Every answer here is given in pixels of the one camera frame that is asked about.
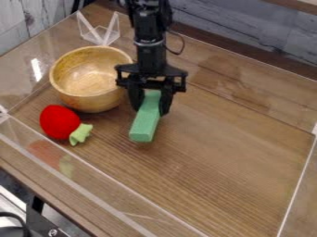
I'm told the black cable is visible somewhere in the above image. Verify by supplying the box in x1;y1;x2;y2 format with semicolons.
0;211;32;237

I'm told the red plush strawberry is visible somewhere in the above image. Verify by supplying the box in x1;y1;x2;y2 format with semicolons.
40;105;92;145

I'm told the green rectangular block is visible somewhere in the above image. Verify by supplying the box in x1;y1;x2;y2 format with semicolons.
128;91;160;143

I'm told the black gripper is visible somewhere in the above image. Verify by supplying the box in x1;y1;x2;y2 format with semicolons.
115;63;188;116

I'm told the brown wooden bowl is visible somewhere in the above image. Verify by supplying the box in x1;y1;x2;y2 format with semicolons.
49;46;132;113

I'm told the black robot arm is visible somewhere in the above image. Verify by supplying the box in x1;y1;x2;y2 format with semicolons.
115;0;188;116

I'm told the clear acrylic corner bracket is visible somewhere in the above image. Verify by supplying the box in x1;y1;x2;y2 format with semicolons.
74;12;120;46

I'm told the clear acrylic tray wall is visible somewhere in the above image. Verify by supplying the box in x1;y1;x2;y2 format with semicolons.
0;106;207;237

